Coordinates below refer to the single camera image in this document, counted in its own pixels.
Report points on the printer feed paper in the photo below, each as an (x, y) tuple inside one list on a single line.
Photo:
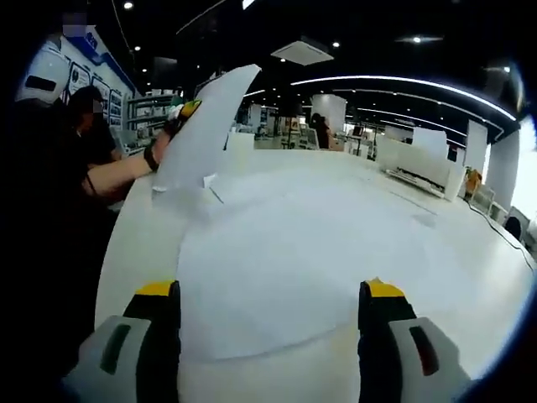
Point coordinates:
[(430, 137)]

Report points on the orange standing object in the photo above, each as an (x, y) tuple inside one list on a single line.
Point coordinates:
[(474, 180)]

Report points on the blue framed wall poster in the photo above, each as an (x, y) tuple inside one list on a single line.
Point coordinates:
[(113, 103)]

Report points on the white table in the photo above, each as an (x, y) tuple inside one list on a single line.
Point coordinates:
[(419, 273)]

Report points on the ceiling air vent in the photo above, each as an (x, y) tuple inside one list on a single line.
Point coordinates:
[(302, 51)]

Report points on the single white printing paper sheet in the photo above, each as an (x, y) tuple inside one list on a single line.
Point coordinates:
[(210, 117)]

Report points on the black chair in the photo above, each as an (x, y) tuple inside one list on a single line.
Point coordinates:
[(515, 228)]

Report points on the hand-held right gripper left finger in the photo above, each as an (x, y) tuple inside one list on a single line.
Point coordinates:
[(159, 344)]

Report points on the white printer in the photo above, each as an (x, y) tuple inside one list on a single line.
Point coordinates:
[(419, 165)]

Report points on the black wristband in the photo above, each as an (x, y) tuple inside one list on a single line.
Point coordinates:
[(151, 158)]

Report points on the person's left hand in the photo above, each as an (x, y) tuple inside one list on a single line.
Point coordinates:
[(161, 147)]

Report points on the white worn device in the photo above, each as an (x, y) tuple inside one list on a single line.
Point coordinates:
[(46, 63)]

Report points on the white storage shelf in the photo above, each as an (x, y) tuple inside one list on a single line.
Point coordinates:
[(147, 113)]

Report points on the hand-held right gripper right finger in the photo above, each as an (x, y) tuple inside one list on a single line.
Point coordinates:
[(377, 344)]

